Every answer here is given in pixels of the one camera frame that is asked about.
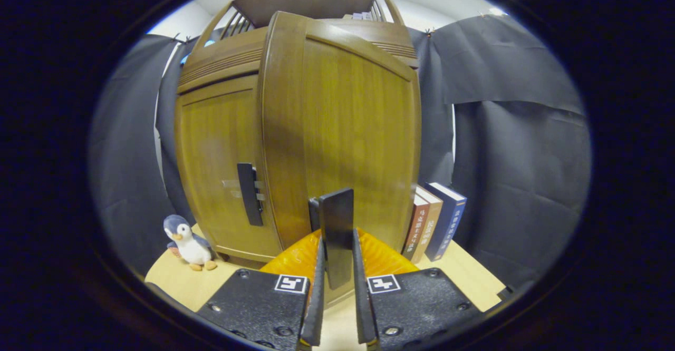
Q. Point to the wooden double-door shoe cabinet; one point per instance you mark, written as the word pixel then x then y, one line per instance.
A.
pixel 227 58

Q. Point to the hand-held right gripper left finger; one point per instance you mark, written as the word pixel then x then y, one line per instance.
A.
pixel 263 309

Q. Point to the dark blue book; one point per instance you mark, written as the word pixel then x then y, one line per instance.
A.
pixel 448 219

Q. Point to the wooden cabinet door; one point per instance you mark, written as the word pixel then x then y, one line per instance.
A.
pixel 211 156
pixel 343 129

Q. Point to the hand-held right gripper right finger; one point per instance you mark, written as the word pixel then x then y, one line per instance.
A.
pixel 422 309

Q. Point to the tan book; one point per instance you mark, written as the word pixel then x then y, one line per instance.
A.
pixel 431 219

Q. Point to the penguin plush toy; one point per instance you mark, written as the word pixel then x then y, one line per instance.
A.
pixel 190 245

